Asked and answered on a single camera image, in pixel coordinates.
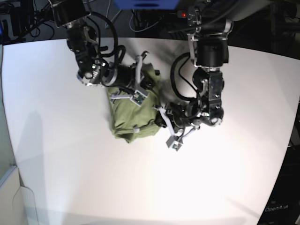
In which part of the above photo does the white cabinet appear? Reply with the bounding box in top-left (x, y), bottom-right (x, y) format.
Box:
top-left (0, 166), bottom-right (39, 225)

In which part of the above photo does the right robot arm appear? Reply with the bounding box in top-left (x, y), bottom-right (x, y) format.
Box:
top-left (49, 0), bottom-right (149, 106)

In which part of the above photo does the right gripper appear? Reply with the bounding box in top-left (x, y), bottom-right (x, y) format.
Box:
top-left (110, 51), bottom-right (149, 106)

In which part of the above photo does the black OpenArm box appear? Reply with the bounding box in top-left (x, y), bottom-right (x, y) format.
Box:
top-left (258, 145), bottom-right (300, 225)

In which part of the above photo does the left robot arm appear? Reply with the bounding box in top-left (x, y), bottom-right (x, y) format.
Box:
top-left (156, 0), bottom-right (240, 150)

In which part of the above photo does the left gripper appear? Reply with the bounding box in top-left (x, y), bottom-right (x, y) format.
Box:
top-left (152, 104), bottom-right (200, 151)

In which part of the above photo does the black power strip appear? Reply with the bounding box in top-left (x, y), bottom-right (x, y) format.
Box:
top-left (177, 10), bottom-right (188, 19)

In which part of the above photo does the green T-shirt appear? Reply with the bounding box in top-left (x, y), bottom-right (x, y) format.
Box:
top-left (109, 63), bottom-right (161, 143)

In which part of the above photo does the blue box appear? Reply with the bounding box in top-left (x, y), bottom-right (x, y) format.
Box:
top-left (114, 0), bottom-right (179, 10)

